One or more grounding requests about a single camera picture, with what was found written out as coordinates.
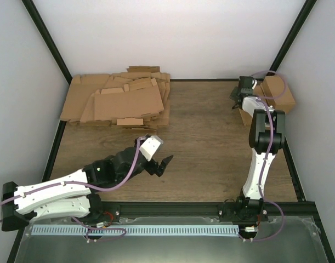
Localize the brown cardboard box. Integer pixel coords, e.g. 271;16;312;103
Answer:
239;106;258;126

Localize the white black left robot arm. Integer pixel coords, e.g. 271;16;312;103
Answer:
1;145;173;232

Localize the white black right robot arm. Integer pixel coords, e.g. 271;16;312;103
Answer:
219;76;286;221

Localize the tall folded cardboard box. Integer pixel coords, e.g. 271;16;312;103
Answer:
253;76;296;114

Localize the stack of flat cardboard blanks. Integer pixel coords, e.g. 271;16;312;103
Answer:
60;66;171;132

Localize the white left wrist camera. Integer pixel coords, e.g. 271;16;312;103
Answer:
139;135;163;162

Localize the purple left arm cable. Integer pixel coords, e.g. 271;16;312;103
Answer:
0;136;147;244

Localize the black right frame post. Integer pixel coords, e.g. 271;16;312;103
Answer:
266;0;317;76

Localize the black frame post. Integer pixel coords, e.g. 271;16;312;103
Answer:
266;0;317;76
22;0;72;84

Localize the light blue slotted cable duct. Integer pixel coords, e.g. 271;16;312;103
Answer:
31;225;239;237

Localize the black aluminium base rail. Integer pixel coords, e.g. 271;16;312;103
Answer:
71;201;317;223

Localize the black left frame post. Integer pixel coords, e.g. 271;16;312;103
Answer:
22;0;72;84

